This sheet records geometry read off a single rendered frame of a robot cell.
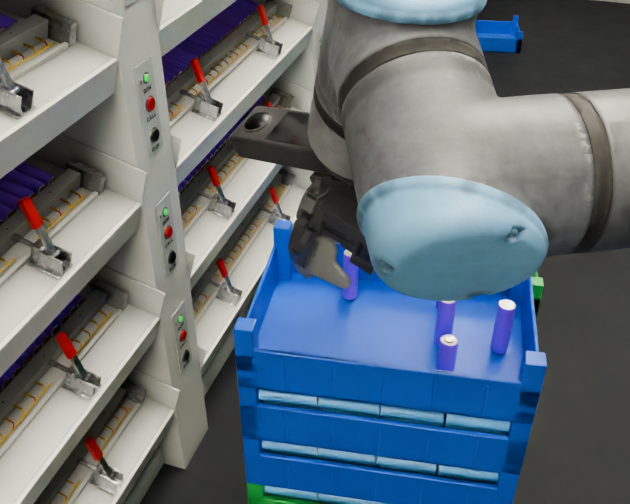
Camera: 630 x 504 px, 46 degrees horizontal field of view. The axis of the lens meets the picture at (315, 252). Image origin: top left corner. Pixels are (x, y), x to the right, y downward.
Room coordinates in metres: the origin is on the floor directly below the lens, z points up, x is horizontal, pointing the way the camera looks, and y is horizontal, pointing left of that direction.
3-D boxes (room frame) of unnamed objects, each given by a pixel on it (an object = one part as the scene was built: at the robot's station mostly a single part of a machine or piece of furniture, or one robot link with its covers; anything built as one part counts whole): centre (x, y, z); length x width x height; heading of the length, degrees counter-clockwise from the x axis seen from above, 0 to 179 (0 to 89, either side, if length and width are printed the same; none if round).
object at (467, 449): (0.62, -0.08, 0.44); 0.30 x 0.20 x 0.08; 80
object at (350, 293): (0.69, -0.04, 0.52); 0.02 x 0.02 x 0.06
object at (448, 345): (0.54, -0.13, 0.52); 0.02 x 0.02 x 0.06
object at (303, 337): (0.62, -0.08, 0.52); 0.30 x 0.20 x 0.08; 80
